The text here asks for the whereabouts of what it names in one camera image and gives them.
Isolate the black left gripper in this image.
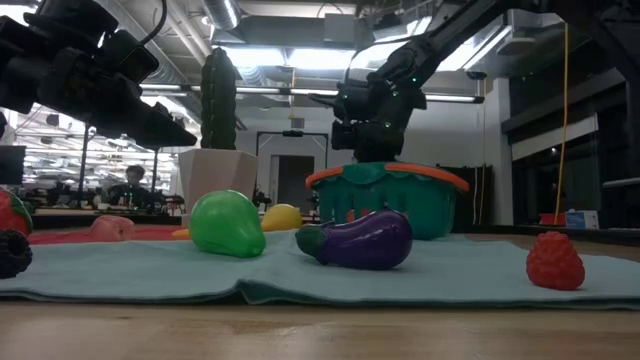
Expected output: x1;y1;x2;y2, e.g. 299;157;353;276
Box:
37;47;199;150

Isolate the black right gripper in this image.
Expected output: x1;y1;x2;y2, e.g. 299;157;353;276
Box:
308;79;428;164

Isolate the purple toy eggplant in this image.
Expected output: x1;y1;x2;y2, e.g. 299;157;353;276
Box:
294;208;414;272

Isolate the yellow toy lemon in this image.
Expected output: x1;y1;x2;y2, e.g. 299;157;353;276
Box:
260;203;304;233

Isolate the pink toy meat piece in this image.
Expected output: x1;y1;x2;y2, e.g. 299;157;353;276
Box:
88;214;136;243

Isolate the green toy pear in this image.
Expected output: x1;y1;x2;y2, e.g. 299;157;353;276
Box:
188;189;267;259

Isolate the red toy strawberry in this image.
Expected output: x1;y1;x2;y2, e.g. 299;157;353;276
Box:
0;188;35;237

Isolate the red toy raspberry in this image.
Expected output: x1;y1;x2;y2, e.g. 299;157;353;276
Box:
525;230;586;292

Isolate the tall green cactus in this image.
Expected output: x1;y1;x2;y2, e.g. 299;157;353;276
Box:
199;47;239;151

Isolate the teal basket with orange rim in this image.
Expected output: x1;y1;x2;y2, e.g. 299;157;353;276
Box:
305;161;471;241

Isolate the person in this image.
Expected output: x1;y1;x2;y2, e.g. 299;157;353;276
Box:
107;164;152;210

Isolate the dark cabinet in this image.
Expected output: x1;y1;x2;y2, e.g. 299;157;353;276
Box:
437;163;494;226

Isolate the red cloth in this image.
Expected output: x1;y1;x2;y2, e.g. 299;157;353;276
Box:
27;224;191;246

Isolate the light blue cloth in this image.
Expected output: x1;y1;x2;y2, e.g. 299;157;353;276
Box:
0;230;640;311

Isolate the black monitor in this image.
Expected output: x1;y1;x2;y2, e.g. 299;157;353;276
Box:
0;144;26;186

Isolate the black toy blackberry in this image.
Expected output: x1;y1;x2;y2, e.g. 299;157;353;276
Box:
0;228;34;280

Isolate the blue and white box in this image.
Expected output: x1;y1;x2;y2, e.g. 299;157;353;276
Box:
564;209;600;231

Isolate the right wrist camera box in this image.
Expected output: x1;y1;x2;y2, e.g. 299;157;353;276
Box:
330;119;362;151

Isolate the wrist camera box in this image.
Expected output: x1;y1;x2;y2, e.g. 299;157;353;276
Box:
99;29;160;86
330;119;362;151

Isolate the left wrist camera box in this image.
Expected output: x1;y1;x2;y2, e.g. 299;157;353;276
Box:
99;29;160;86

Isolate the black gantry frame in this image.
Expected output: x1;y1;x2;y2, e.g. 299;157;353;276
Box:
255;130;330;174

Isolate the silver ventilation duct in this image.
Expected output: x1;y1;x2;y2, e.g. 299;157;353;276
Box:
202;0;241;31

